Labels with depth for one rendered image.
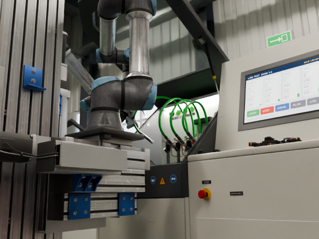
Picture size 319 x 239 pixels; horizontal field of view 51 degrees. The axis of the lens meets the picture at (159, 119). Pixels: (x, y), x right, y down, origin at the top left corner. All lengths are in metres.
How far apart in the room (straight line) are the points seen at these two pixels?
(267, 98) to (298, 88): 0.15
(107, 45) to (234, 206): 0.95
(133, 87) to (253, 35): 5.32
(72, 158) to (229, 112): 1.03
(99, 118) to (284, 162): 0.71
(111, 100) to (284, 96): 0.82
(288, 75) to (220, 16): 5.44
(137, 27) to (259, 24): 5.29
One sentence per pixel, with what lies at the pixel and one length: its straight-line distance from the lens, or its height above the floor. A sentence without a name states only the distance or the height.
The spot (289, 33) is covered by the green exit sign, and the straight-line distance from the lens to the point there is 6.23.
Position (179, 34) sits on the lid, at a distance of 1.99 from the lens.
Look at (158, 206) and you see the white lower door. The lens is 1.68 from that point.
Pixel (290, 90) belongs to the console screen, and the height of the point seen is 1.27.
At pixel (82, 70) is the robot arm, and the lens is 1.90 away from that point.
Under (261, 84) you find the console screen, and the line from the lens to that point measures 1.77.
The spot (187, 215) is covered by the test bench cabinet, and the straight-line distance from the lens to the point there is 1.57.
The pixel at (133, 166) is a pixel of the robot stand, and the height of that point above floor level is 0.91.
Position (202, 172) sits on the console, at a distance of 1.51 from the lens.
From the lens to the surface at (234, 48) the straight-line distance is 6.64.
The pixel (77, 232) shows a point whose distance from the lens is 5.33.
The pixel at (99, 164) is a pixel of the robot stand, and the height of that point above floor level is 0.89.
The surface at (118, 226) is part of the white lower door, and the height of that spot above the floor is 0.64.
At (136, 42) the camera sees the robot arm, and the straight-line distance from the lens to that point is 1.41.
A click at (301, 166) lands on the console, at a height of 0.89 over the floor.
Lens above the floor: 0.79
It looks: 13 degrees up
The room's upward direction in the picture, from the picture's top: 1 degrees counter-clockwise
